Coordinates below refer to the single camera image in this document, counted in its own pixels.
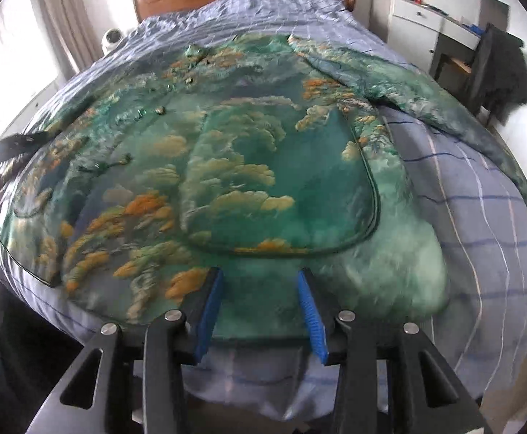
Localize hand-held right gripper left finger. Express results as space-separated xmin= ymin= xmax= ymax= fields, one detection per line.
xmin=26 ymin=268 xmax=225 ymax=434

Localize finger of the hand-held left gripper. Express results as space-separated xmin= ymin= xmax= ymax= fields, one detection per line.
xmin=0 ymin=132 xmax=49 ymax=164

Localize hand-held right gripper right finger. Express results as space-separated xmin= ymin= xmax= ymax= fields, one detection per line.
xmin=296 ymin=268 xmax=493 ymax=434

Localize green cloud-print jacket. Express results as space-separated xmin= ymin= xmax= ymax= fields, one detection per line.
xmin=0 ymin=31 xmax=527 ymax=326

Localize dark clothes on chair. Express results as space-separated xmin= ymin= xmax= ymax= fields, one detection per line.
xmin=465 ymin=22 xmax=527 ymax=123

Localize bright window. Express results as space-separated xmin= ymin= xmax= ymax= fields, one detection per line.
xmin=0 ymin=0 xmax=65 ymax=114

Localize beige curtain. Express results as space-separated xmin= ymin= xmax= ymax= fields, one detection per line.
xmin=26 ymin=0 xmax=106 ymax=73

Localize white round device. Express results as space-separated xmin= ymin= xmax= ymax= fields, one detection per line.
xmin=101 ymin=28 xmax=126 ymax=55

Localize blue plaid bed blanket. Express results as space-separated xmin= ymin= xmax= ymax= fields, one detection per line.
xmin=0 ymin=0 xmax=527 ymax=426

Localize person's dark clothing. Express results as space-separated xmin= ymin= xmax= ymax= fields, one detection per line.
xmin=0 ymin=276 xmax=133 ymax=434

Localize wooden chair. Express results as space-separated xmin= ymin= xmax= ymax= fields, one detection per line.
xmin=435 ymin=52 xmax=495 ymax=127

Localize white desk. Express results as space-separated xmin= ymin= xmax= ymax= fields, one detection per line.
xmin=370 ymin=0 xmax=511 ymax=82

